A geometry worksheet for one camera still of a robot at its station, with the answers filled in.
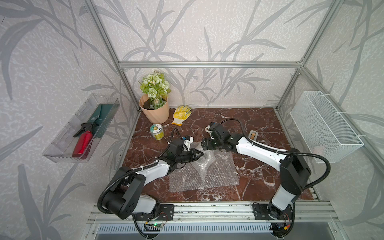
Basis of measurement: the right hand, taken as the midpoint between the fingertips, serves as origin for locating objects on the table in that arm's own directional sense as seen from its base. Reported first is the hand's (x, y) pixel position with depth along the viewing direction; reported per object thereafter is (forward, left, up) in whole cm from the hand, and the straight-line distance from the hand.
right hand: (205, 142), depth 86 cm
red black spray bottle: (-12, +50, +24) cm, 57 cm away
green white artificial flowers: (+33, +31, +14) cm, 47 cm away
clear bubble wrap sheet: (-12, -4, -12) cm, 17 cm away
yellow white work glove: (+33, +18, -11) cm, 40 cm away
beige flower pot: (+22, +32, -1) cm, 39 cm away
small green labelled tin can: (+11, +32, -4) cm, 34 cm away
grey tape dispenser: (+10, -32, -8) cm, 35 cm away
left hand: (-7, +1, -3) cm, 8 cm away
